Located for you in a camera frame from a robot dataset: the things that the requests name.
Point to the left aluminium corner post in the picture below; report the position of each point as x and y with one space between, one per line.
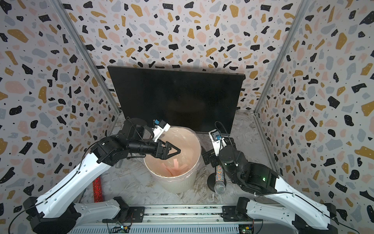
60 11

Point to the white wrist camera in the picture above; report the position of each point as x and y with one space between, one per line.
159 128
217 140

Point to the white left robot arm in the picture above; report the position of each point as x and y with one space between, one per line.
55 212

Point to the black monitor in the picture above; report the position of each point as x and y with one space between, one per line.
196 100

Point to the right aluminium corner post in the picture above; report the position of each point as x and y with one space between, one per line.
284 49

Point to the white lined waste bin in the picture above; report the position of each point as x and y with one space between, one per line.
189 144

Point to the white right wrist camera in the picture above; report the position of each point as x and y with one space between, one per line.
217 140

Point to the aluminium corner post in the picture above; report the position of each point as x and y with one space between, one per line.
284 49
60 11

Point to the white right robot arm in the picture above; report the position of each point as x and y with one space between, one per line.
296 211

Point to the black microphone stand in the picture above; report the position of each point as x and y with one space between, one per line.
211 181

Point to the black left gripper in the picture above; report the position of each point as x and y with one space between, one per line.
165 155

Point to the red glitter microphone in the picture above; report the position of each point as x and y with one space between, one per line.
97 190

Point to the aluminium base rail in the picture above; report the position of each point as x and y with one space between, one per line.
183 219

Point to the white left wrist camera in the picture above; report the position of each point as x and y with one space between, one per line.
159 128

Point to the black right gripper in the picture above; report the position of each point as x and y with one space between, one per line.
214 158

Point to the multicolour glitter microphone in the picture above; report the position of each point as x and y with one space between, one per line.
219 186

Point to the pink notes in bin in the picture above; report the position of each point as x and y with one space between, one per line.
175 169

